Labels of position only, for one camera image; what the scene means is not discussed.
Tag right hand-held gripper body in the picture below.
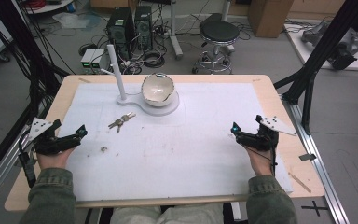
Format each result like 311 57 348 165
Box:
243 114 298 153

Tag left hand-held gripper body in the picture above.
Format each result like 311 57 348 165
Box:
27 117 77 157

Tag person's left hand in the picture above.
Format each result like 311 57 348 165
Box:
36 147 76 171

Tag person's right hand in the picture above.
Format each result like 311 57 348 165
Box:
244 144 277 177

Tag bunch of metal keys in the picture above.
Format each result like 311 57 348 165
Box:
107 111 137 133

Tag grey tape piece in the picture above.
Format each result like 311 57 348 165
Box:
298 152 318 162

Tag thin wooden stick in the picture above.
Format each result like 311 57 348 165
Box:
287 171 312 194

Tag white table mat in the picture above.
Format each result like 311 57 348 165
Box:
58 81 295 203

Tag white power supply box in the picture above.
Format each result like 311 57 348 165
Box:
80 49 96 70
90 49 106 70

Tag white ceramic bowl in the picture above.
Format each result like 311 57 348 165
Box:
140 72 176 108

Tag black tape cross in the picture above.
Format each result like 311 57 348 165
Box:
300 200 329 217

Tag white floor board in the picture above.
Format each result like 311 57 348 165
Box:
283 23 358 73

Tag black round stool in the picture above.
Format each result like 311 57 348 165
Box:
191 12 241 75

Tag person's legs light trousers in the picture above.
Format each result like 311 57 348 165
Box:
109 202 226 224

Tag black computer tower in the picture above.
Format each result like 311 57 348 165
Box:
133 5 154 51
106 7 136 61

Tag clear plastic bag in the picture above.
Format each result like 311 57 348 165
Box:
51 11 90 31

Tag white desk leg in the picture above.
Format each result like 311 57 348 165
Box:
168 0 185 61

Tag brown cardboard box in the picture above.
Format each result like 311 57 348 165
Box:
247 0 295 39

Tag grey machine on board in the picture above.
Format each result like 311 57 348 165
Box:
300 21 358 71

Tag white round table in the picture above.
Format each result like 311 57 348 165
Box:
23 0 76 15

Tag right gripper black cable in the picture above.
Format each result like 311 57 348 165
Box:
247 136 279 178

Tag aluminium rail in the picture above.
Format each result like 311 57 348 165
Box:
0 127 32 216
280 94 351 224

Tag white stand with post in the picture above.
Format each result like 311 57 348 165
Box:
100 43 181 118

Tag black metal frame strut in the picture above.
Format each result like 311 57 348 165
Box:
273 0 358 136
0 0 71 188

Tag coil of black cables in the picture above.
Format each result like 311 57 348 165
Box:
141 49 166 69

